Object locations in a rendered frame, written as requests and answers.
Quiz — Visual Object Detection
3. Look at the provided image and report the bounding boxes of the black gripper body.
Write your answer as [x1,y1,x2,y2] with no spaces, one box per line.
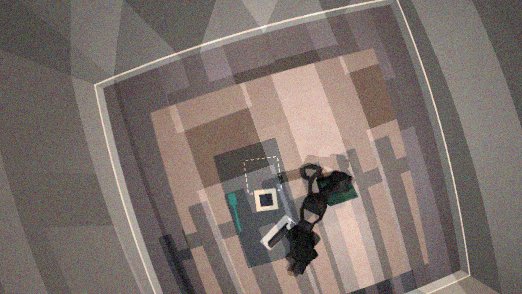
[288,225,319,261]

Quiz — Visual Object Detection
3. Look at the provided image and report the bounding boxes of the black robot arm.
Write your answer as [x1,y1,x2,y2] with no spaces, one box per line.
[291,170,352,275]

